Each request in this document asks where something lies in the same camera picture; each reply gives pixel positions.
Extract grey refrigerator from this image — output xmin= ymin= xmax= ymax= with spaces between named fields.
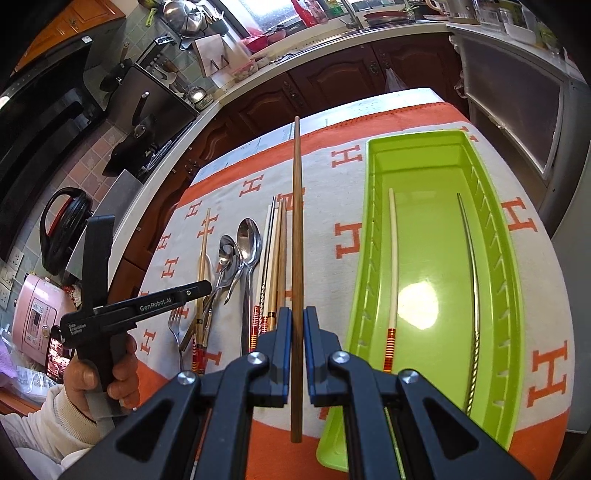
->
xmin=538 ymin=76 xmax=591 ymax=435

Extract bamboo chopstick red end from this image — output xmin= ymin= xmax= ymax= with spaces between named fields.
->
xmin=191 ymin=208 xmax=208 ymax=376
xmin=196 ymin=208 xmax=212 ymax=365

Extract red pan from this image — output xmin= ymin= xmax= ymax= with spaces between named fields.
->
xmin=362 ymin=9 xmax=414 ymax=25

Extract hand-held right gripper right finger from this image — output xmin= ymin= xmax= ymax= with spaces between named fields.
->
xmin=303 ymin=307 xmax=536 ymax=480

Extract wooden cutting board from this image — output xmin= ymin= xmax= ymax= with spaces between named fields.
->
xmin=193 ymin=34 xmax=254 ymax=78

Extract green plastic tray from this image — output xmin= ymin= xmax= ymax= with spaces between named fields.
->
xmin=316 ymin=129 xmax=532 ymax=472

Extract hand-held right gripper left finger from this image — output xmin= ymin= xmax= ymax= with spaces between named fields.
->
xmin=60 ymin=307 xmax=294 ymax=480

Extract pink bowl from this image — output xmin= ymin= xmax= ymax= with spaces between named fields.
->
xmin=241 ymin=33 xmax=273 ymax=52

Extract white chopstick red striped end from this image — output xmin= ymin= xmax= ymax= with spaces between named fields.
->
xmin=249 ymin=204 xmax=273 ymax=354
xmin=382 ymin=187 xmax=399 ymax=374

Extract black pan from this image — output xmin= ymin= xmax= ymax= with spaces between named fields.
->
xmin=102 ymin=91 xmax=160 ymax=178

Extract orange wall cabinet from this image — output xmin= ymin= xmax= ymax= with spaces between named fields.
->
xmin=16 ymin=0 xmax=127 ymax=72

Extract small metal spoon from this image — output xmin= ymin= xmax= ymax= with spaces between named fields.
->
xmin=203 ymin=251 xmax=245 ymax=352
xmin=201 ymin=234 xmax=238 ymax=333

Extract person's left forearm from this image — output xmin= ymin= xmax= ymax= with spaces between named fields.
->
xmin=0 ymin=383 xmax=116 ymax=463

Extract metal chopstick twisted end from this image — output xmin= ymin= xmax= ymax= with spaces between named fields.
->
xmin=456 ymin=192 xmax=482 ymax=418
xmin=259 ymin=196 xmax=277 ymax=333

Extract grey shelf cabinet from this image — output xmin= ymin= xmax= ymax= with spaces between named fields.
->
xmin=450 ymin=28 xmax=571 ymax=185

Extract red bottle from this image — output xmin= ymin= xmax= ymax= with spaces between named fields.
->
xmin=292 ymin=0 xmax=329 ymax=26

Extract chrome faucet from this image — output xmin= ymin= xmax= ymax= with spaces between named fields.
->
xmin=341 ymin=0 xmax=366 ymax=32

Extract person's left hand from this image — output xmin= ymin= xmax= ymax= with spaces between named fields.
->
xmin=64 ymin=335 xmax=140 ymax=418

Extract steel pot with lid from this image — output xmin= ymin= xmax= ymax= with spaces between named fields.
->
xmin=163 ymin=0 xmax=209 ymax=38

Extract black and red electric cooker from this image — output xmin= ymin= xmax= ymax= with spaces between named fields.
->
xmin=38 ymin=187 xmax=95 ymax=275

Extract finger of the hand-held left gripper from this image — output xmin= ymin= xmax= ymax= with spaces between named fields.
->
xmin=184 ymin=281 xmax=215 ymax=308

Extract stainless steel panel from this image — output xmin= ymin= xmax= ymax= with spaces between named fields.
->
xmin=99 ymin=62 xmax=199 ymax=139

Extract light wooden chopstick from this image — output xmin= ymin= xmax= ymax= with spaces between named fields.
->
xmin=276 ymin=205 xmax=288 ymax=324
xmin=265 ymin=198 xmax=283 ymax=335

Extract white plastic bag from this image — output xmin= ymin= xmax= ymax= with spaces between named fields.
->
xmin=384 ymin=68 xmax=408 ymax=93

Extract orange and white printed cloth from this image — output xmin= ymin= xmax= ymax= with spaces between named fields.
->
xmin=136 ymin=99 xmax=575 ymax=480

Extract pink rice cooker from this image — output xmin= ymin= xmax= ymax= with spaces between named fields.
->
xmin=10 ymin=272 xmax=77 ymax=384

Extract metal fork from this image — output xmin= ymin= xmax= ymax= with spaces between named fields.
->
xmin=167 ymin=307 xmax=186 ymax=365

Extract dark wooden base cabinets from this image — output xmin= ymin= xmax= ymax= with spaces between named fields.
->
xmin=108 ymin=32 xmax=469 ymax=296

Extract large metal spoon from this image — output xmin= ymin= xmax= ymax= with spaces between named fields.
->
xmin=235 ymin=218 xmax=264 ymax=358

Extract dark brown wooden chopstick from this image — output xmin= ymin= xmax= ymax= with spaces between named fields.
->
xmin=289 ymin=116 xmax=305 ymax=445

